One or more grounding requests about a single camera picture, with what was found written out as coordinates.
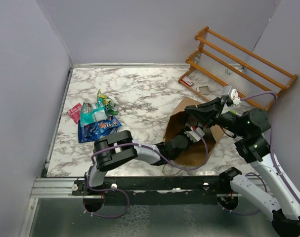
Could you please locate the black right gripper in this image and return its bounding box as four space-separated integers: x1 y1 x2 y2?
185 96 248 137

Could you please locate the brown paper bag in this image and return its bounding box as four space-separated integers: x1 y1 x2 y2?
159 97 224 168

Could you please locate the blue M&Ms candy packet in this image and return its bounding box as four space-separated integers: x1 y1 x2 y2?
97 116 122 133

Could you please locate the yellow green candy packet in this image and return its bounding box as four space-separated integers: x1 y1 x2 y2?
97 89 119 116

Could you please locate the blue salt vinegar chips bag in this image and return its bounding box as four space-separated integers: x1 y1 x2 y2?
85 123 121 140

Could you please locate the teal white snack packet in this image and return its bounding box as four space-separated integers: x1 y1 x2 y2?
80 101 108 127

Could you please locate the blue Burts chips bag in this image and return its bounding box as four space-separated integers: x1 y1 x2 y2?
78 123 96 143

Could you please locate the red snack packet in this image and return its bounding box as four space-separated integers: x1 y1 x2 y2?
67 103 82 124

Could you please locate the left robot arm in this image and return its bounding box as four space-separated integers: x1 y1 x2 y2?
84 125 209 195

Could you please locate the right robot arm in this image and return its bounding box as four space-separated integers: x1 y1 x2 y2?
185 96 300 237

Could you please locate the open small cardboard box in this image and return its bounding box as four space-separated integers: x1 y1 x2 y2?
196 85 212 95

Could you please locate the small red white box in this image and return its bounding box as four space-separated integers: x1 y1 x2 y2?
181 76 194 86

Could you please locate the wooden two-tier rack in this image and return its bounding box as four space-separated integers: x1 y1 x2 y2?
178 26 298 110

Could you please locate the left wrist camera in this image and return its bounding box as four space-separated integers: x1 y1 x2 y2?
184 126 204 143

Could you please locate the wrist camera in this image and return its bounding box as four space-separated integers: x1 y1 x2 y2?
184 126 204 143
221 85 241 114

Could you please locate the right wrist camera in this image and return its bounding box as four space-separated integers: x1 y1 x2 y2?
221 85 241 114

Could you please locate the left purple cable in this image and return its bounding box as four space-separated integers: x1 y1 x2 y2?
82 128 210 218

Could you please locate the purple cable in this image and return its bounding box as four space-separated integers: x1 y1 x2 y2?
221 91 300 215
82 128 210 218

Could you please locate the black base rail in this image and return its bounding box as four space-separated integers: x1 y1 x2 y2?
72 175 239 209

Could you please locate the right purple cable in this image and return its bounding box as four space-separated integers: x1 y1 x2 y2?
221 91 300 215

